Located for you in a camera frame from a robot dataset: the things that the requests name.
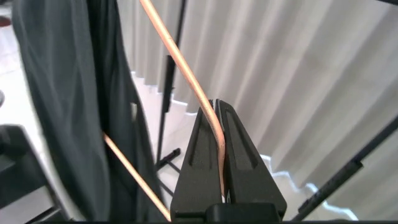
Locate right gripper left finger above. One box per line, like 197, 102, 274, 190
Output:
170, 99, 221, 218

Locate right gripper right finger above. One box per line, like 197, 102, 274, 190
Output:
214, 98, 287, 218

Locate pink clothes hanger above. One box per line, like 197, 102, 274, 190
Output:
104, 0, 227, 222

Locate dark grey shirt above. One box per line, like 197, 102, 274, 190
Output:
11, 0, 167, 222

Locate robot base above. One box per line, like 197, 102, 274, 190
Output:
0, 124, 65, 222

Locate black clothes rack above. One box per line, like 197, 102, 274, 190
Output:
154, 0, 398, 222

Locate white curtain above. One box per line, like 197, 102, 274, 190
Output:
116, 0, 398, 220

